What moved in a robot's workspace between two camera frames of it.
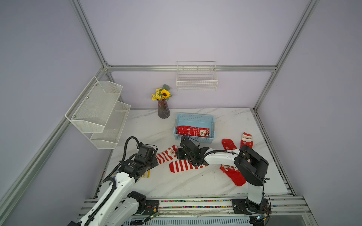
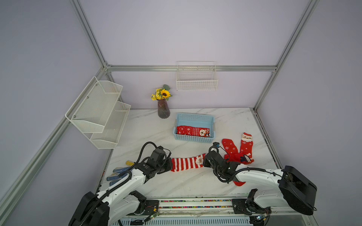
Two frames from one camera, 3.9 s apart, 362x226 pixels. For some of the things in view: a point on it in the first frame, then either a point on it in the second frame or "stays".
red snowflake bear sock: (193, 131) stays
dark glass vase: (163, 109) stays
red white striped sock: (182, 165) stays
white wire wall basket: (196, 76) stays
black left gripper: (154, 162) → (168, 164)
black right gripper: (180, 153) → (206, 162)
